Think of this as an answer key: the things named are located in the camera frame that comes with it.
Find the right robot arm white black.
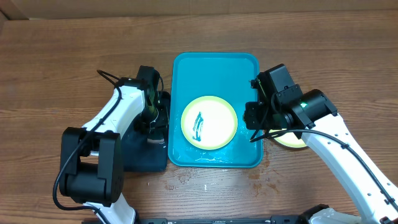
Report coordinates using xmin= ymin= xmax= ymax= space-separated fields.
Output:
xmin=243 ymin=89 xmax=397 ymax=223

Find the teal plastic tray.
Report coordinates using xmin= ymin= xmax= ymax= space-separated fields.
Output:
xmin=168 ymin=52 xmax=263 ymax=168

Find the round sponge scrubber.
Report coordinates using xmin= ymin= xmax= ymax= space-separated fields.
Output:
xmin=147 ymin=133 xmax=165 ymax=144

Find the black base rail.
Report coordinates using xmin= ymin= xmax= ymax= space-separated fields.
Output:
xmin=136 ymin=215 xmax=309 ymax=224

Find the yellow plate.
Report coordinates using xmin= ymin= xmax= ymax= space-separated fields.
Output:
xmin=180 ymin=96 xmax=238 ymax=151
xmin=272 ymin=133 xmax=307 ymax=149

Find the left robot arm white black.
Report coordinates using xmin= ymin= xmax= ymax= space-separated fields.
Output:
xmin=53 ymin=75 xmax=170 ymax=223

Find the black plastic tray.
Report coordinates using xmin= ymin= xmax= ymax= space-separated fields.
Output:
xmin=121 ymin=91 xmax=171 ymax=172

